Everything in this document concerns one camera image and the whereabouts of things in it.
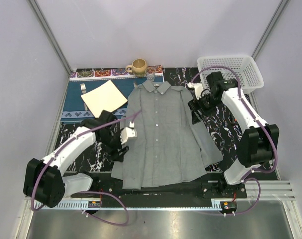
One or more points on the small clear glass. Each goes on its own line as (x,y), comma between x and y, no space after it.
(150,73)

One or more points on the tan ceramic mug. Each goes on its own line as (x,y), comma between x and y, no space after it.
(137,68)

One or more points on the white plastic mesh basket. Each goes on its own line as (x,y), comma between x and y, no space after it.
(244,66)

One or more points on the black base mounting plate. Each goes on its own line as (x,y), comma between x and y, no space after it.
(197,193)

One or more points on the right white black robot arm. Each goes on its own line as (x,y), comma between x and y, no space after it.
(258,144)

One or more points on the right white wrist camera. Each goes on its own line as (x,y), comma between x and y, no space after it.
(198,89)

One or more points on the black marble pattern mat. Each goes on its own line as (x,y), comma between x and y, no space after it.
(220,125)

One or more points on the blue patterned placemat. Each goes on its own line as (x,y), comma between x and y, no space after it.
(73,109)

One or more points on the beige square plate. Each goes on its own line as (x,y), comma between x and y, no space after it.
(105,97)

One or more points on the grey button shirt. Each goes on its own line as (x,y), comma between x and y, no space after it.
(169,148)

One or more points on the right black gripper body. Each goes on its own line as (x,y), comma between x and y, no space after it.
(206,104)

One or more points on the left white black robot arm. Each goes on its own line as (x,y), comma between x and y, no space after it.
(45,181)

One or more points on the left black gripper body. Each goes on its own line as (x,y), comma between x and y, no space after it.
(112,142)

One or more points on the silver fork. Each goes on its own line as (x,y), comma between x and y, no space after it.
(83,90)

